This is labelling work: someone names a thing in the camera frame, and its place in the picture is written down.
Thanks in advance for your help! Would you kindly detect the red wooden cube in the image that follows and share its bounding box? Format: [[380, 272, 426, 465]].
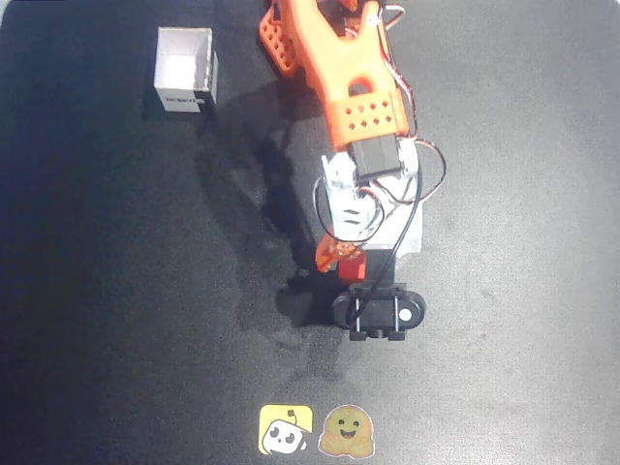
[[338, 259, 367, 283]]

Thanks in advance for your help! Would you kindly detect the black table mat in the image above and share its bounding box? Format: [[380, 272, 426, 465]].
[[0, 0, 620, 465]]

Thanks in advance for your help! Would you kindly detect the hugging face emoji sticker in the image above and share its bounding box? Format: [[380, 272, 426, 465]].
[[317, 404, 377, 459]]

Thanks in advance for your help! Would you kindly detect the yellow robot sticker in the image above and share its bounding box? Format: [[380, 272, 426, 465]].
[[258, 404, 315, 456]]

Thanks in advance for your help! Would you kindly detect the white open cardboard box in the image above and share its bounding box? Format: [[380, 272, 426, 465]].
[[153, 26, 220, 115]]

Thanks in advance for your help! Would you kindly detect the white servo cable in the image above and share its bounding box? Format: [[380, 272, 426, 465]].
[[372, 3, 448, 204]]

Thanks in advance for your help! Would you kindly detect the black webcam with mount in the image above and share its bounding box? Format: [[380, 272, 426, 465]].
[[331, 244, 428, 343]]

